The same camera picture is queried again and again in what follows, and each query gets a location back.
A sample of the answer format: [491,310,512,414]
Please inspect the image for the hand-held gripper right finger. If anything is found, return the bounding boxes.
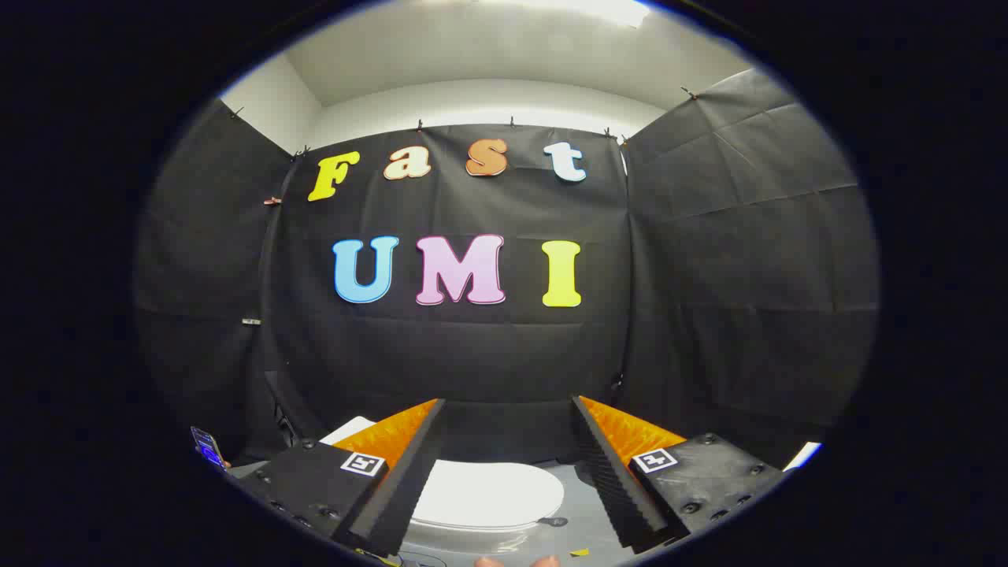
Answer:
[571,395,786,555]

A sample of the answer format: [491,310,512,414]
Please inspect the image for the white toilet tank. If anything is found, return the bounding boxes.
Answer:
[319,416,377,447]

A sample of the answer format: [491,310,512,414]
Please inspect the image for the black backdrop cloth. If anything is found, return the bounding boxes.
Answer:
[134,67,881,473]

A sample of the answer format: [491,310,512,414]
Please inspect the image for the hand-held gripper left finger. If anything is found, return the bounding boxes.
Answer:
[235,398,447,558]

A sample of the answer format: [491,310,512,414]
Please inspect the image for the smartphone with lit screen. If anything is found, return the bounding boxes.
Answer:
[191,427,231,472]

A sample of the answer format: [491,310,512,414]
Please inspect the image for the black tripod stand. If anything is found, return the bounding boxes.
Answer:
[264,370,317,451]

